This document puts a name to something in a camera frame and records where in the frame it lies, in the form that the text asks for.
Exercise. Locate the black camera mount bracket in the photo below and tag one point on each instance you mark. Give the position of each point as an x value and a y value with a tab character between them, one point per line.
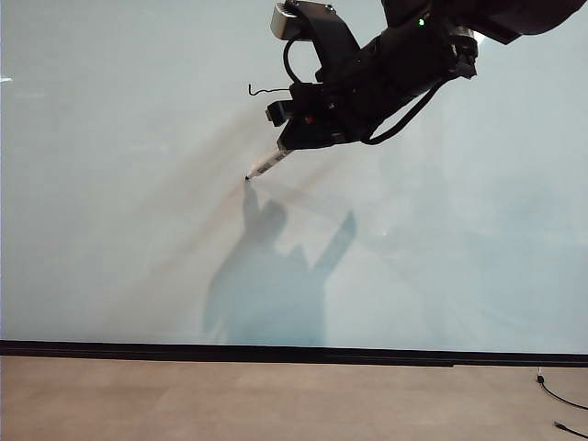
331	37

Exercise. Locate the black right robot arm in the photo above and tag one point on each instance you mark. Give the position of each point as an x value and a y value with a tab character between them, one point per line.
514	14

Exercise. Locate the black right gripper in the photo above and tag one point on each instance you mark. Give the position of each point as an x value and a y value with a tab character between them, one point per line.
386	78

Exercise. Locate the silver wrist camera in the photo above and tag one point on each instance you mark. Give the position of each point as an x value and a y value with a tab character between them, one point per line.
285	20

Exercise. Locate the white whiteboard marker pen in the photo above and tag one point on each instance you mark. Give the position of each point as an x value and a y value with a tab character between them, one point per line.
266	163

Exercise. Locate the black whiteboard bottom rail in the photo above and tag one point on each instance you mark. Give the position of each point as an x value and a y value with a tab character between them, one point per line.
275	354

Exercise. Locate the white glossy whiteboard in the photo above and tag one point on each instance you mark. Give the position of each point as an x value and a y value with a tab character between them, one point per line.
115	184

